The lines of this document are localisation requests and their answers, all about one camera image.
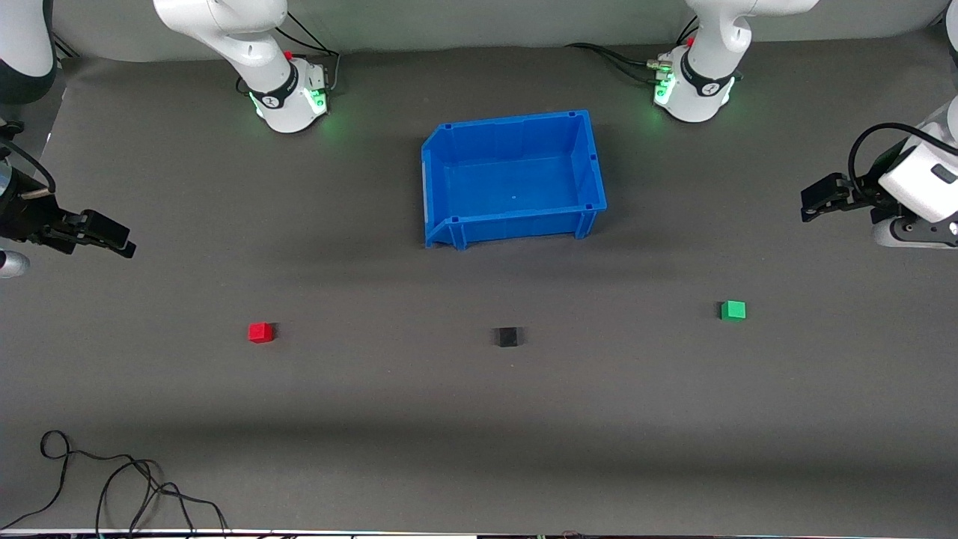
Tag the small green cube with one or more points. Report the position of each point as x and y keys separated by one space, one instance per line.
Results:
x=733 y=310

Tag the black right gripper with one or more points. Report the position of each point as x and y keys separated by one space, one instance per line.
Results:
x=28 y=222

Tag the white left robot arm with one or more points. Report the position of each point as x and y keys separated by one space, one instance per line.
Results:
x=711 y=45

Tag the small black cube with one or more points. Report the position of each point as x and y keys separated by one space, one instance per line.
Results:
x=507 y=337

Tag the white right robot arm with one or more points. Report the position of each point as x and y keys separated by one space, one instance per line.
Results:
x=247 y=37

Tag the small red cube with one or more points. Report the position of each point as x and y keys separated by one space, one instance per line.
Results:
x=260 y=333

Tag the blue plastic storage bin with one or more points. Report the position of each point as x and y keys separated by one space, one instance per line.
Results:
x=516 y=183

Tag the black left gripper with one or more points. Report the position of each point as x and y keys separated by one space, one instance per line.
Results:
x=861 y=188

